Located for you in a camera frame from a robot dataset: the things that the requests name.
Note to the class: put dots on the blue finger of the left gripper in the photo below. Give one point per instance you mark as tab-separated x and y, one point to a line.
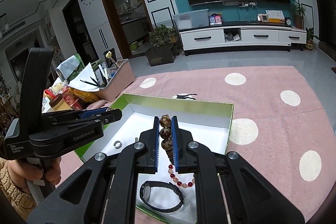
93	112
111	116

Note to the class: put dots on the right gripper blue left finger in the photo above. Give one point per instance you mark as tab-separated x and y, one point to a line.
156	146

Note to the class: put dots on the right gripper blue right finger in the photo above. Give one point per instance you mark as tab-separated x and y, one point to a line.
174	131

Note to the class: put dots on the beige quilted sleeve forearm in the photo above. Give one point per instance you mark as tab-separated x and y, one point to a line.
23	203

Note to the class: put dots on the green jewelry box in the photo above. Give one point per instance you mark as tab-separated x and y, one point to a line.
208	122

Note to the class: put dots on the left hand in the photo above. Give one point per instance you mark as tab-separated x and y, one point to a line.
21	171

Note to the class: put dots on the yellow bottle brown cap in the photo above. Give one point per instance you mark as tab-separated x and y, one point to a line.
59	104

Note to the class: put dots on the pink desk organizer box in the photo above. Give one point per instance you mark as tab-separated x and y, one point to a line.
118	83

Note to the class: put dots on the white paper sheet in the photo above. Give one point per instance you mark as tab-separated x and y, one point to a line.
84	81

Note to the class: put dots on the black wrist watch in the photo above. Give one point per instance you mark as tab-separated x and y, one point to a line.
161	196

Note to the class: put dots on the potted green plant black pot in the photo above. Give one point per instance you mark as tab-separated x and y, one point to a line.
163	48

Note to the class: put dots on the pink polka dot blanket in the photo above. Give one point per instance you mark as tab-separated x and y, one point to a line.
278	125

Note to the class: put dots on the clear plastic storage bin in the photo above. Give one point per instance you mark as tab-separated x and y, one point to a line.
192	19

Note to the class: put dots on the white tv cabinet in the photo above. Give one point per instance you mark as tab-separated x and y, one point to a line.
243	35

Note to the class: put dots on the small floor potted plant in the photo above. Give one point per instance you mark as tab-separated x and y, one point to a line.
310	36

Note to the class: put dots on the tall potted plant on cabinet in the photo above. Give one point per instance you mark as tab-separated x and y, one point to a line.
298	11

